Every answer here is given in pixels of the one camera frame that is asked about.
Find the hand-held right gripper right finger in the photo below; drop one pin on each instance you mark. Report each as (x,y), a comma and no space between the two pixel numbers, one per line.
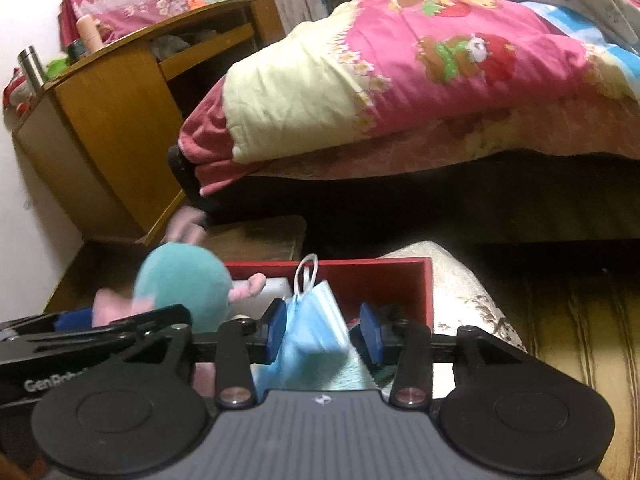
(372,332)

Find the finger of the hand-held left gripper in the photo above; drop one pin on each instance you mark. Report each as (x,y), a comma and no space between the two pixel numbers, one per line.
(75,352)
(75,320)

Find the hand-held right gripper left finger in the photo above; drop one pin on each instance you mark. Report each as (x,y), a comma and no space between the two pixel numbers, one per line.
(275,332)

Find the blue face mask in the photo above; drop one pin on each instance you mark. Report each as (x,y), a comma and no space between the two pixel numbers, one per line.
(315,325)

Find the light green fluffy towel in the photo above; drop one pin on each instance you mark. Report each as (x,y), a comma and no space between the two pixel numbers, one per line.
(345,375)

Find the red cardboard box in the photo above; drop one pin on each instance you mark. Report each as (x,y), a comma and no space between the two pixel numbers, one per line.
(390,285)

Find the pink pig plush toy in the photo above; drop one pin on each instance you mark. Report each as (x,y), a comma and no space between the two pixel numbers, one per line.
(180,280)

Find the wooden desk cabinet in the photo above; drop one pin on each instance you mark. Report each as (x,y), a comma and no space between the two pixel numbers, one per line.
(100,135)

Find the red santa plush toy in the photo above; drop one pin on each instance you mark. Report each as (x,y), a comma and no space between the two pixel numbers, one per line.
(17,95)

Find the pink floral quilt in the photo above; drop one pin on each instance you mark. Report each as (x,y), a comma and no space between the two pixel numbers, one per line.
(400,85)

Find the steel thermos bottle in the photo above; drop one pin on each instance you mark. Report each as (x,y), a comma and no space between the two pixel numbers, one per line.
(32,70)

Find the green plush toy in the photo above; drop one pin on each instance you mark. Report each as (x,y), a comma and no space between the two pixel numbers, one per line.
(57,66)

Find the dark jar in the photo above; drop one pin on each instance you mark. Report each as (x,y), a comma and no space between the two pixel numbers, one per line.
(77,51)

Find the pink cylinder bottle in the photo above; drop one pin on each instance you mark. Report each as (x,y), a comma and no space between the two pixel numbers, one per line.
(91,32)

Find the grey cloth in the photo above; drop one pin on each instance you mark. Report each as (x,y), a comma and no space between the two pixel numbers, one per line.
(175,42)

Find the pink floral cloth cover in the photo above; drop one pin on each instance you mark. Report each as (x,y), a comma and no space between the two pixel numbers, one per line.
(130,0)

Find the small orange item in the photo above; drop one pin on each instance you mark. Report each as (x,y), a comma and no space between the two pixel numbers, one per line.
(197,1)

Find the blue checked sheet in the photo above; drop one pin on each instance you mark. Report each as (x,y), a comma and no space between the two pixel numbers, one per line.
(565,22)

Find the dark bed frame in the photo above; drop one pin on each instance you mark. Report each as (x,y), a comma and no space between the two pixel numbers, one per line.
(400,210)

